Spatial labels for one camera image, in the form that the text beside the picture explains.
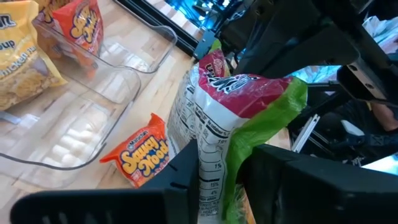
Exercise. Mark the clear plastic bin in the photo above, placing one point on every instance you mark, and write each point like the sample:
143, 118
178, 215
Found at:
140, 46
93, 102

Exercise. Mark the silver aluminium bar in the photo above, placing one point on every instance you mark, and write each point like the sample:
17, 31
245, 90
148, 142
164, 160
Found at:
306, 132

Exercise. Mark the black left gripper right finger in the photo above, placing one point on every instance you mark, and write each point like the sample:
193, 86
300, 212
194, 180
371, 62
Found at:
311, 199

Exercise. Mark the lime chili shrimp ramen pack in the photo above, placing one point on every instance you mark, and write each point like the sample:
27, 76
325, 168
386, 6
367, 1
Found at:
217, 102

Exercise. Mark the yellow chicken ramen pack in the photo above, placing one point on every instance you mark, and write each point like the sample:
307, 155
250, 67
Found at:
21, 62

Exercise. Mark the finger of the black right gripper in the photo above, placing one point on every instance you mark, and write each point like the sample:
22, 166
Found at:
304, 53
273, 15

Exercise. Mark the person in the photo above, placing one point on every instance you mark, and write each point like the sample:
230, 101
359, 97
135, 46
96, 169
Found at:
385, 116

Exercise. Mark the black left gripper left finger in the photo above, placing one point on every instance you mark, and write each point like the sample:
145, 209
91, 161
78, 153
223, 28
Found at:
124, 208

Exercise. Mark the black aluminium table frame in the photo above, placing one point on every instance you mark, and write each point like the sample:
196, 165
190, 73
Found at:
161, 23

